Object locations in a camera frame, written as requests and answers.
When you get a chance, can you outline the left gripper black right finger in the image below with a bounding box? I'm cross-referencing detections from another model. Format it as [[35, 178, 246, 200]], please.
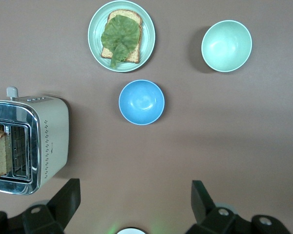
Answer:
[[185, 180, 245, 234]]

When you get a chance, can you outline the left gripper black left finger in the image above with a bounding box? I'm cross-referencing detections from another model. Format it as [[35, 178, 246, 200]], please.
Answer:
[[23, 178, 82, 234]]

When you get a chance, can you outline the blue bowl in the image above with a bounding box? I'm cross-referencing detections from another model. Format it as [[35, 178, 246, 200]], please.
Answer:
[[118, 79, 166, 126]]

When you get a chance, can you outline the pale mint bowl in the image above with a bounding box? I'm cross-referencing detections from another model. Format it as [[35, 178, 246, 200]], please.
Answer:
[[201, 20, 253, 73]]

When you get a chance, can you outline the cream and chrome toaster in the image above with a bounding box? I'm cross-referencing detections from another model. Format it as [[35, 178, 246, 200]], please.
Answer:
[[0, 86, 70, 196]]

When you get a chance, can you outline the bread slice in toaster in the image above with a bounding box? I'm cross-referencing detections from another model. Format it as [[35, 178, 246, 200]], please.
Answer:
[[0, 130, 13, 178]]

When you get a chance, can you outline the toast slice under lettuce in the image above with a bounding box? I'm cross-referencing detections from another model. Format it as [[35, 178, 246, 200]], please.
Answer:
[[100, 9, 144, 64]]

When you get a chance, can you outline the green lettuce leaf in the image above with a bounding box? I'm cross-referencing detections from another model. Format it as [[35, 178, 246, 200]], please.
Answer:
[[100, 14, 141, 70]]

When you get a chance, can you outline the pale green plate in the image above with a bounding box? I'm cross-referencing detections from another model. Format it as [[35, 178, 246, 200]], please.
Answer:
[[87, 0, 156, 73]]

